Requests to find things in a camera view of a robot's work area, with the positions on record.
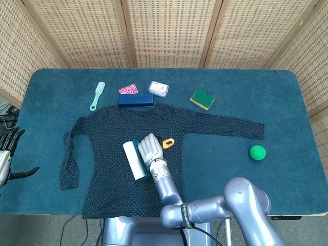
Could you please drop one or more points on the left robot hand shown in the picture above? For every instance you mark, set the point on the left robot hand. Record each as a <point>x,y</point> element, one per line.
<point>5,159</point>

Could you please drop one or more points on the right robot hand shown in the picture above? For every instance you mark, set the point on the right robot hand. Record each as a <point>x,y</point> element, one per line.
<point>150,149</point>

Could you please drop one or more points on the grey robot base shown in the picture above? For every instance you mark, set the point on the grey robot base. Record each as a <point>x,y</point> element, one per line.
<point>138,232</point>

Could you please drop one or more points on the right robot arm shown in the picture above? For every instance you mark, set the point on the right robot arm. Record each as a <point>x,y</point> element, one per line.
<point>205,202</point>

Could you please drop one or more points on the dark blue dotted shirt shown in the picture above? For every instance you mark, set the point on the dark blue dotted shirt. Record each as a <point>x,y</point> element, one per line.
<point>115,159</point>

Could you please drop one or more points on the dark blue rectangular box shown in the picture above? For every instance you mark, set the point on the dark blue rectangular box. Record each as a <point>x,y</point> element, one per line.
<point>135,100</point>

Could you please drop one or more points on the white small box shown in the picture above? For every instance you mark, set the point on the white small box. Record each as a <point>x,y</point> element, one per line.
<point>159,89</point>

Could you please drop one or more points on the pink patterned cloth pouch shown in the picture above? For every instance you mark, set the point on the pink patterned cloth pouch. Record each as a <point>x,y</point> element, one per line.
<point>129,89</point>

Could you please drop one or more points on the green and yellow sponge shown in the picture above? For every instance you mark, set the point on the green and yellow sponge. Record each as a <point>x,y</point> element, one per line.
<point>203,99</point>

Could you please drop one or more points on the mint green brush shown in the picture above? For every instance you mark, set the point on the mint green brush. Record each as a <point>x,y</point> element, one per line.
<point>97,94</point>

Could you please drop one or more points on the teal table cloth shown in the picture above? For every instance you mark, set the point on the teal table cloth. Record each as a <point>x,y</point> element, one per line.
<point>230,166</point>

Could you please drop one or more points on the green ball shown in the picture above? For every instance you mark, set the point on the green ball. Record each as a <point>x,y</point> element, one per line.
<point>257,152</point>

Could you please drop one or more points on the bamboo folding screen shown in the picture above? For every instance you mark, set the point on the bamboo folding screen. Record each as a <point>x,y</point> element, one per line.
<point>169,33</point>

